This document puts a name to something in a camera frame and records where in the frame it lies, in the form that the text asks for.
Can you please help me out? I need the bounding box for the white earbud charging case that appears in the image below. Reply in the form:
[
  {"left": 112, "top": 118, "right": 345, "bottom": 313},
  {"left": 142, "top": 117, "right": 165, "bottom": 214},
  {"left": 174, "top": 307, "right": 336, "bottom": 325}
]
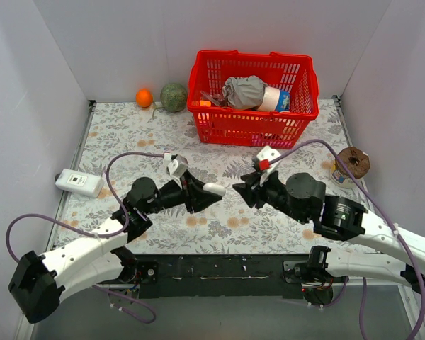
[{"left": 203, "top": 183, "right": 226, "bottom": 197}]

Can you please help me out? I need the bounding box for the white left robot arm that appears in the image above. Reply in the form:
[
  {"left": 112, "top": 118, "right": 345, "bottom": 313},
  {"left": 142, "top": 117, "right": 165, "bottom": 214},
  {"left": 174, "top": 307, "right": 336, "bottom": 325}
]
[{"left": 8, "top": 171, "right": 226, "bottom": 324}]

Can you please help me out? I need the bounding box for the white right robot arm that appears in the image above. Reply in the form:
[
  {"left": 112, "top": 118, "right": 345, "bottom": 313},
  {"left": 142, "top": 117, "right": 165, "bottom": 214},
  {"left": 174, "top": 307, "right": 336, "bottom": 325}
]
[{"left": 233, "top": 172, "right": 425, "bottom": 293}]

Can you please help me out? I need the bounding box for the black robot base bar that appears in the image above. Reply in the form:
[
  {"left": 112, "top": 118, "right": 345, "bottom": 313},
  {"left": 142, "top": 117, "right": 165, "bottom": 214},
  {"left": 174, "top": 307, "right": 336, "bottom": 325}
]
[{"left": 106, "top": 253, "right": 336, "bottom": 305}]

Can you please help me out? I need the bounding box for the orange item in basket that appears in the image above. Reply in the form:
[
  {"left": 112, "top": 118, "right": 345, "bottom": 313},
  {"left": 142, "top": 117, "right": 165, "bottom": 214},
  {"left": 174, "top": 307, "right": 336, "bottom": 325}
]
[{"left": 197, "top": 100, "right": 211, "bottom": 107}]

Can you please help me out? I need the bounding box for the pink blue cup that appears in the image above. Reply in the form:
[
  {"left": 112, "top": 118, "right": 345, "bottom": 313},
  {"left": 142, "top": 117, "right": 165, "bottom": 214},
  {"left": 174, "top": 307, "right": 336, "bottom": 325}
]
[{"left": 257, "top": 86, "right": 291, "bottom": 112}]

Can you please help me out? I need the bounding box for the grey crumpled bag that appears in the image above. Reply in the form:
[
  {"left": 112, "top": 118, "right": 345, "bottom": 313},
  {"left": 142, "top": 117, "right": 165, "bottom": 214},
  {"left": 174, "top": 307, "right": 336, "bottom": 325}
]
[{"left": 222, "top": 75, "right": 268, "bottom": 110}]

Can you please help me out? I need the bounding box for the green melon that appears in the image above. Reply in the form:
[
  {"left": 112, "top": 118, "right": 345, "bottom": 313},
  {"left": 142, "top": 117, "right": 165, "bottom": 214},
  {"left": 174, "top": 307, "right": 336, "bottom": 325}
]
[{"left": 160, "top": 83, "right": 188, "bottom": 113}]

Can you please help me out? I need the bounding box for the jar with brown lid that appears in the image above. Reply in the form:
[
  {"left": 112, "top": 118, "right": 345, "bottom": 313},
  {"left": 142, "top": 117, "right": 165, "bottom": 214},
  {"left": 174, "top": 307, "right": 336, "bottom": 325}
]
[{"left": 330, "top": 147, "right": 370, "bottom": 188}]

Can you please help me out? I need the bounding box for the orange fruit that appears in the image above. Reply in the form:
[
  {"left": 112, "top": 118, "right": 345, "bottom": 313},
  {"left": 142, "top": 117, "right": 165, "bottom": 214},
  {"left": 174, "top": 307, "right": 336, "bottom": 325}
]
[{"left": 135, "top": 89, "right": 153, "bottom": 108}]

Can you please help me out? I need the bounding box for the white rectangular device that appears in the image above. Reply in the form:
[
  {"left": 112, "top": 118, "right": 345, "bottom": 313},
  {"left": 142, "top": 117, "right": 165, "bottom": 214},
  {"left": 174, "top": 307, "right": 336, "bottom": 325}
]
[{"left": 55, "top": 169, "right": 104, "bottom": 198}]

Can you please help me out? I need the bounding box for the red plastic shopping basket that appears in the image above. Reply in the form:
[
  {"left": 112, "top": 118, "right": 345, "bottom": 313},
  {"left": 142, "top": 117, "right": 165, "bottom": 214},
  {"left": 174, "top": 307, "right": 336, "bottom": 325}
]
[{"left": 187, "top": 50, "right": 319, "bottom": 149}]

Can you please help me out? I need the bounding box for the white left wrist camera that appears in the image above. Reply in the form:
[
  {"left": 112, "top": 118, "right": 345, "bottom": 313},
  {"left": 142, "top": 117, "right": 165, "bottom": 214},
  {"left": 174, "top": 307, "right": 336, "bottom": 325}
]
[{"left": 163, "top": 152, "right": 188, "bottom": 188}]

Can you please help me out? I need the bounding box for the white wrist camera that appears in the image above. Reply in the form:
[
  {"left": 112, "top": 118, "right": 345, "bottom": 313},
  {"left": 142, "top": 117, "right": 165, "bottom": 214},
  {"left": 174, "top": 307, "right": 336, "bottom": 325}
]
[
  {"left": 163, "top": 152, "right": 188, "bottom": 188},
  {"left": 252, "top": 145, "right": 281, "bottom": 186}
]

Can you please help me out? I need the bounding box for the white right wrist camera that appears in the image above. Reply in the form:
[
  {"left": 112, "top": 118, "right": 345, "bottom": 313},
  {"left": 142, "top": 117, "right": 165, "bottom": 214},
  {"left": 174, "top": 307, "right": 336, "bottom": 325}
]
[{"left": 252, "top": 145, "right": 281, "bottom": 186}]

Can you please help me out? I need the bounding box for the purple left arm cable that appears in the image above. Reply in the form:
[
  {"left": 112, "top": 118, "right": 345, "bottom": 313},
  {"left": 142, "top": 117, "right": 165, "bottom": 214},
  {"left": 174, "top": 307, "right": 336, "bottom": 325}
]
[{"left": 5, "top": 151, "right": 169, "bottom": 325}]

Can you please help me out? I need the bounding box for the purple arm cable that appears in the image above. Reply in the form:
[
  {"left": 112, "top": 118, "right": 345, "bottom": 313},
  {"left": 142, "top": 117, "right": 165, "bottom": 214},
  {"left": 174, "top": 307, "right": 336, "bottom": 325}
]
[
  {"left": 5, "top": 151, "right": 169, "bottom": 325},
  {"left": 268, "top": 138, "right": 425, "bottom": 340}
]

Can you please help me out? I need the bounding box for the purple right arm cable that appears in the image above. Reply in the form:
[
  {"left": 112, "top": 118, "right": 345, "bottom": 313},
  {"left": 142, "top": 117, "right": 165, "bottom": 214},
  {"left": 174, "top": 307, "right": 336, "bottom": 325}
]
[{"left": 268, "top": 138, "right": 425, "bottom": 340}]

